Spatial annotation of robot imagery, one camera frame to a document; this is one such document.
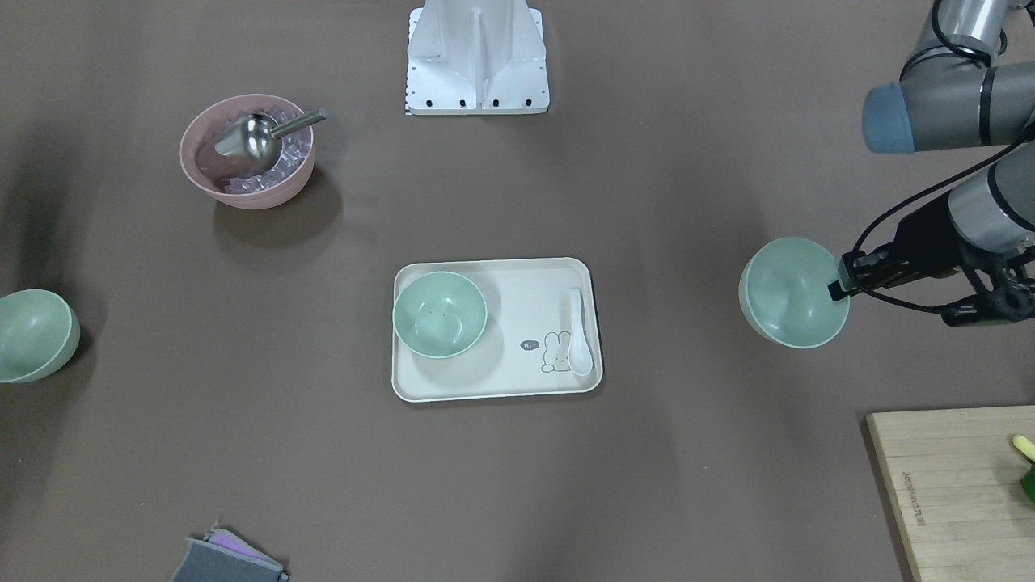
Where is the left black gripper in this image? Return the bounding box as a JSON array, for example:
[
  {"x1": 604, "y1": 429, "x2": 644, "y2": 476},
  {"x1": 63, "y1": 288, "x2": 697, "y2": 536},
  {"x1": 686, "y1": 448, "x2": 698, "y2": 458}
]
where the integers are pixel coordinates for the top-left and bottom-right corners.
[{"x1": 827, "y1": 194, "x2": 971, "y2": 302}]

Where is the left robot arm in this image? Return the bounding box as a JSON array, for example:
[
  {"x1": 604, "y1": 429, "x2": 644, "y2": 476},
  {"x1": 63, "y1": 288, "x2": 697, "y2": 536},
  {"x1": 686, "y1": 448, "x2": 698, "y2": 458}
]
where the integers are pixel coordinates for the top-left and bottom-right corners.
[{"x1": 829, "y1": 1, "x2": 1033, "y2": 320}]

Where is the wooden cutting board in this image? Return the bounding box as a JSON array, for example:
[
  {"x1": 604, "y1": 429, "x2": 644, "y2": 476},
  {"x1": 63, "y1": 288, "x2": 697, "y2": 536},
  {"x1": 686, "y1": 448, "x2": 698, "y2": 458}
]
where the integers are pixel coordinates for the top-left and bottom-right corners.
[{"x1": 866, "y1": 405, "x2": 1034, "y2": 581}]

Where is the yellow lemon piece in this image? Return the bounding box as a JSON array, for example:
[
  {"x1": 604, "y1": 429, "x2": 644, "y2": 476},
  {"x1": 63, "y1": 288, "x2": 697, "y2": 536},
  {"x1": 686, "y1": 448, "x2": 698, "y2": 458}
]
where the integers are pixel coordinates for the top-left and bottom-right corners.
[{"x1": 1012, "y1": 434, "x2": 1035, "y2": 463}]

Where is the white ceramic spoon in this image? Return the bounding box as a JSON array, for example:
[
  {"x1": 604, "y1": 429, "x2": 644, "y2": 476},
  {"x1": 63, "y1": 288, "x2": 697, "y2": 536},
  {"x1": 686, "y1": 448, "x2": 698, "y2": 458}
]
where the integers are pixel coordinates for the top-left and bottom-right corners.
[{"x1": 568, "y1": 288, "x2": 593, "y2": 377}]

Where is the green lime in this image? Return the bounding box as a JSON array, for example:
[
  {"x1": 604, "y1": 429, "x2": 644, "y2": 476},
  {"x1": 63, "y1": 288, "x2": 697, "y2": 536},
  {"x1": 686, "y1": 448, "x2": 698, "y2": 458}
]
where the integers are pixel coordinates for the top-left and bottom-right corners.
[{"x1": 1021, "y1": 465, "x2": 1035, "y2": 504}]

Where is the cream rabbit tray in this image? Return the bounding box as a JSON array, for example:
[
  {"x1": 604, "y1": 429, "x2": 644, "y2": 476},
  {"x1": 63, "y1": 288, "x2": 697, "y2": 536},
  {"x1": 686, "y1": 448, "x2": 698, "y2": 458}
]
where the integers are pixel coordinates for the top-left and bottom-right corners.
[{"x1": 391, "y1": 257, "x2": 603, "y2": 403}]

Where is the green bowl on tray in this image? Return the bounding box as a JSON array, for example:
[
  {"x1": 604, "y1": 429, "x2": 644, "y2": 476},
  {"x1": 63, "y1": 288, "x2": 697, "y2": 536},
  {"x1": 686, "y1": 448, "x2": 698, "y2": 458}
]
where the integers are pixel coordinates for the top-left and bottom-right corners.
[{"x1": 392, "y1": 270, "x2": 487, "y2": 360}]

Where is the metal ice scoop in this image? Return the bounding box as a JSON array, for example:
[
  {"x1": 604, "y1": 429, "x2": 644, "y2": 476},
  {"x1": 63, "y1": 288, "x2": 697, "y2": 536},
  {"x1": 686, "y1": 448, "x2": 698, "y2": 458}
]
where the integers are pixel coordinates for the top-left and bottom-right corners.
[{"x1": 213, "y1": 108, "x2": 330, "y2": 165}]

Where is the pink bowl with ice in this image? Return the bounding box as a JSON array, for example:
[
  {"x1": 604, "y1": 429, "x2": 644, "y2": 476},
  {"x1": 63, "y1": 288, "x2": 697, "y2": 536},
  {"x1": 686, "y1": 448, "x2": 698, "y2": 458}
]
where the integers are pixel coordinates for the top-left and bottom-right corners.
[{"x1": 179, "y1": 95, "x2": 315, "y2": 210}]

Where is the grey folded cloth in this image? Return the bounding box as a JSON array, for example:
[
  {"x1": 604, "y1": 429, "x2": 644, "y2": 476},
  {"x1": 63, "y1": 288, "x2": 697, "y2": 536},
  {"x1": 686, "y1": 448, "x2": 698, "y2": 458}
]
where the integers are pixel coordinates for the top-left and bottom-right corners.
[{"x1": 171, "y1": 526, "x2": 289, "y2": 581}]

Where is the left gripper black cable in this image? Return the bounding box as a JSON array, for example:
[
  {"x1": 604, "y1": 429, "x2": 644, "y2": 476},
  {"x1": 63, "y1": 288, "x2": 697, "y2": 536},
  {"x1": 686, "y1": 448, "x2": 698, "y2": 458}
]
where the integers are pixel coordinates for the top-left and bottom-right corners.
[{"x1": 851, "y1": 129, "x2": 1035, "y2": 313}]

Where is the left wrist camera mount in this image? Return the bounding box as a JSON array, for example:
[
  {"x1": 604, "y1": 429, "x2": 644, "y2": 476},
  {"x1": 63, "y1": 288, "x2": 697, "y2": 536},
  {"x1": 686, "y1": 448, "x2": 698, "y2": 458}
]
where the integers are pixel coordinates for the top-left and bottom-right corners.
[{"x1": 941, "y1": 242, "x2": 1034, "y2": 327}]

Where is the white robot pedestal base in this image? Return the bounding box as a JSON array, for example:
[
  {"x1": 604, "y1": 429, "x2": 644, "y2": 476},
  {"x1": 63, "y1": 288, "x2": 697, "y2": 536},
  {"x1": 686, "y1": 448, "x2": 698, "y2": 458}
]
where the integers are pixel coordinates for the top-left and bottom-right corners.
[{"x1": 404, "y1": 1, "x2": 551, "y2": 116}]

